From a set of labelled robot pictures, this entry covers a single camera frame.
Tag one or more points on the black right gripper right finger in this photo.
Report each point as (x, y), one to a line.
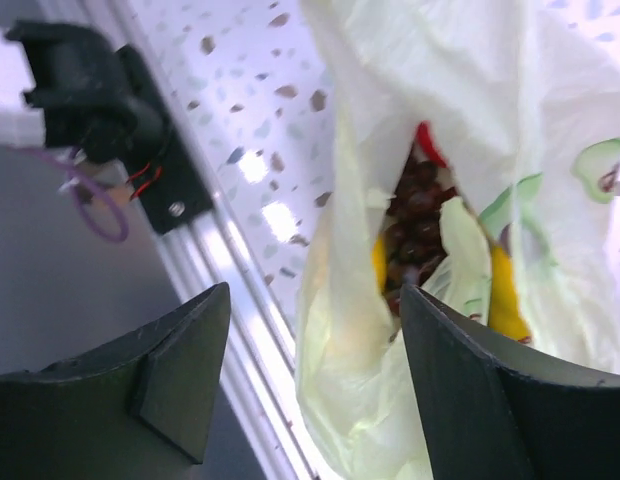
(492, 408)

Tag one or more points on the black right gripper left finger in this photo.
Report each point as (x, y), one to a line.
(137, 407)

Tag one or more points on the yellow mango toy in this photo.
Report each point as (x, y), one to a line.
(504, 315)

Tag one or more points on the dark red grape bunch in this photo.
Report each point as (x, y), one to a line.
(411, 232)

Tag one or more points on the red apple toy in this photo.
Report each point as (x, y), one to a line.
(428, 147)

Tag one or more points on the light green plastic bag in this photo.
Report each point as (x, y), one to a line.
(526, 111)

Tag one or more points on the yellow pear toy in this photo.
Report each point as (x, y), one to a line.
(379, 262)

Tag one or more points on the aluminium table rail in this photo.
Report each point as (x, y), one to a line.
(257, 373)

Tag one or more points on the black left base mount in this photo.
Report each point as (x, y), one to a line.
(104, 103)

